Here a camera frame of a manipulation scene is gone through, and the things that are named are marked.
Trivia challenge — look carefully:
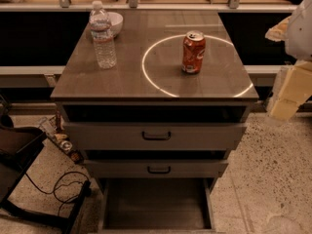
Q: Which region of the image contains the grey drawer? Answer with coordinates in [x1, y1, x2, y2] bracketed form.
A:
[61, 104, 249, 152]
[85, 150, 228, 178]
[97, 178, 215, 234]

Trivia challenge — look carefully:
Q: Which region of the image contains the black cable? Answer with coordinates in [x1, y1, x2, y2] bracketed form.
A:
[23, 170, 91, 217]

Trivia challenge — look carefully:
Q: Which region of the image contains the orange soda can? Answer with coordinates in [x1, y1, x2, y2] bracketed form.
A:
[182, 30, 206, 74]

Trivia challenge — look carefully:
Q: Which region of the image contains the clear plastic water bottle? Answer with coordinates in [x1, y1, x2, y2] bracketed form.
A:
[89, 1, 117, 69]

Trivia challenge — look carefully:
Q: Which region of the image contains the brown top drawer cabinet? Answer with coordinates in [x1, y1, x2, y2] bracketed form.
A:
[50, 9, 260, 193]

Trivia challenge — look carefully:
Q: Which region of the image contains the black chair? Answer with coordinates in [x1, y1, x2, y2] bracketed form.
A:
[0, 113, 91, 234]

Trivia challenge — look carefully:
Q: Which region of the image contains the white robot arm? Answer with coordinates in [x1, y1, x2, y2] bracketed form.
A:
[265, 0, 312, 126]

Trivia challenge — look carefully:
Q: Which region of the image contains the grey middle drawer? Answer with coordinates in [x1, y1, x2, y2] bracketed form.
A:
[85, 150, 228, 178]

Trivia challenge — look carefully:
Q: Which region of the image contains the power strip on floor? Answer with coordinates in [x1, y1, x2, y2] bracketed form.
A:
[39, 116, 83, 164]

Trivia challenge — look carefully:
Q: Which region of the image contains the grey bottom drawer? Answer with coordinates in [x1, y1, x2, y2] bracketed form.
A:
[97, 178, 215, 234]

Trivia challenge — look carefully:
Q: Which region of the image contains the grey top drawer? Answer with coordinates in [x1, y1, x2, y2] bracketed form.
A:
[61, 104, 249, 152]

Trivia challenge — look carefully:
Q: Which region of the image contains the white bowl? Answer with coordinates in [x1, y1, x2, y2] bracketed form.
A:
[108, 12, 124, 37]

